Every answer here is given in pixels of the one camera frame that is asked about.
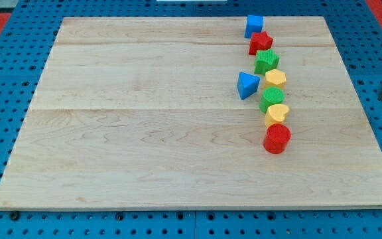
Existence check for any blue triangle block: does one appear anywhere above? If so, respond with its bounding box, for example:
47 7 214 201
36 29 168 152
237 72 260 100

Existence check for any light wooden board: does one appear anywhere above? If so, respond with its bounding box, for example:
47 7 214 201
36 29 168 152
0 17 382 212

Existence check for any green cylinder block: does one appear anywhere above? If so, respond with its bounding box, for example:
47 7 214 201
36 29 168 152
259 86 285 113

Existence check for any yellow heart block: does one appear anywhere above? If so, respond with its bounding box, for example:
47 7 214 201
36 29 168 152
265 104 290 127

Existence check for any red cylinder block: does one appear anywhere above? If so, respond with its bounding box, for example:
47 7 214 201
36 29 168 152
263 124 291 154

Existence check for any yellow hexagon block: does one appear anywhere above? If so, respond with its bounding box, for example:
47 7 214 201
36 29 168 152
264 69 287 90

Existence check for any green star block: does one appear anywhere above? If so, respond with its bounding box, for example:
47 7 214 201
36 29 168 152
254 49 280 75

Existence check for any red star block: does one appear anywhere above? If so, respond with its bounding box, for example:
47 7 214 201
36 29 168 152
248 31 273 55

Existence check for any blue cube block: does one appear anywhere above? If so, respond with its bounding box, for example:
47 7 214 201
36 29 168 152
244 15 264 39

